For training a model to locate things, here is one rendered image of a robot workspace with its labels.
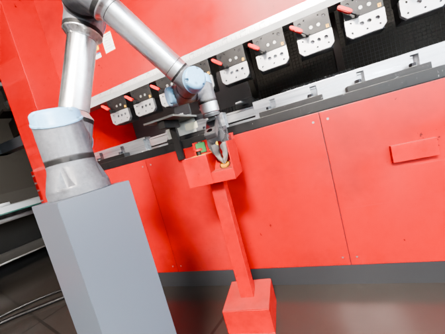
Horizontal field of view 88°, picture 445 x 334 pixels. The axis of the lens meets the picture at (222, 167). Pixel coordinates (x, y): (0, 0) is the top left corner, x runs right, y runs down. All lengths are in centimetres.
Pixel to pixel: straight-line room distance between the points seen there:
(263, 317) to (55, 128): 98
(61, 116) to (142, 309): 54
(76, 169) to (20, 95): 138
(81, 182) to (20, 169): 389
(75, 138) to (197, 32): 95
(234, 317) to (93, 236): 72
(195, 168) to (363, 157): 71
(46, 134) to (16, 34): 143
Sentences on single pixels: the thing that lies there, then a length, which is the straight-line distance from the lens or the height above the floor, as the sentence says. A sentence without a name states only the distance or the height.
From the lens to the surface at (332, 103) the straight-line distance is 112.
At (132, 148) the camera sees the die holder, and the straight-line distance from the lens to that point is 164.
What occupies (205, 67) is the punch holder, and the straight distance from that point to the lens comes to 136.
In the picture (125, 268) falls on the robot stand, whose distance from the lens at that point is 70.
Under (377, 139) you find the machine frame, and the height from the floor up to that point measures 66.
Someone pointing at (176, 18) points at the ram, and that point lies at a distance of 151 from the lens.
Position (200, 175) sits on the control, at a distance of 93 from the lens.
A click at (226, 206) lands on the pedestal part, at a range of 99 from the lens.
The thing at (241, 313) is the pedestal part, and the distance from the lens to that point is 114.
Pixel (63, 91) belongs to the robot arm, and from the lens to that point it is 88.
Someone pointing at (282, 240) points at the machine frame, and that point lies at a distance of 127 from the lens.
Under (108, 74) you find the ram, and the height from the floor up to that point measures 141.
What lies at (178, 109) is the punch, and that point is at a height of 106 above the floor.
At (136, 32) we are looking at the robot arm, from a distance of 81.
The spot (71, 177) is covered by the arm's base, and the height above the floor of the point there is 82.
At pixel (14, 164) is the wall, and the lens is 454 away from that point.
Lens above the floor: 81
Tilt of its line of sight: 6 degrees down
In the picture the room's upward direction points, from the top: 15 degrees counter-clockwise
